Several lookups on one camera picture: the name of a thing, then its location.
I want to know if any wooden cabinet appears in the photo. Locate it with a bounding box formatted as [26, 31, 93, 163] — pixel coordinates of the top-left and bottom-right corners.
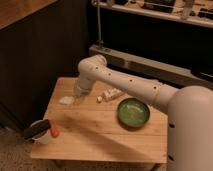
[0, 0, 88, 131]

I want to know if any black flat item in cup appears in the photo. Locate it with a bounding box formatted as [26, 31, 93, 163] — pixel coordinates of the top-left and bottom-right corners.
[23, 119, 51, 140]

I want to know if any orange carrot toy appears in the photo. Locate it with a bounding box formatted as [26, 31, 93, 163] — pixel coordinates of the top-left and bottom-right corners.
[50, 121, 59, 138]

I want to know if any white tube with cap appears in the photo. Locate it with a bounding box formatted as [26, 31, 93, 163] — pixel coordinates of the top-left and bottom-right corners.
[97, 88, 124, 103]

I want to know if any green ceramic bowl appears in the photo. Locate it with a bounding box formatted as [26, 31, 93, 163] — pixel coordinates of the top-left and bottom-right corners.
[117, 98, 150, 128]

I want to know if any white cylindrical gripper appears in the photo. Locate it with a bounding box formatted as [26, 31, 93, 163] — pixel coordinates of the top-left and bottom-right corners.
[74, 79, 92, 97]

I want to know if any white sponge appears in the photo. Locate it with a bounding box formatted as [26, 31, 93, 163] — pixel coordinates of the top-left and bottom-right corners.
[59, 96, 75, 105]

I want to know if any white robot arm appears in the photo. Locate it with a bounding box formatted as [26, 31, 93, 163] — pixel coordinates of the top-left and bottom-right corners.
[74, 55, 213, 171]

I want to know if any white cup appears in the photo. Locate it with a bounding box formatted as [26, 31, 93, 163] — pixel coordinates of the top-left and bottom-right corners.
[30, 119, 51, 144]

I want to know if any wooden table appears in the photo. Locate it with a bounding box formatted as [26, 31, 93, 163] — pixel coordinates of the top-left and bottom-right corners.
[31, 77, 167, 163]

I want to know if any metal shelf rack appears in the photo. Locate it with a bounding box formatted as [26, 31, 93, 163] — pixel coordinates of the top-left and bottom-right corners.
[88, 0, 213, 90]

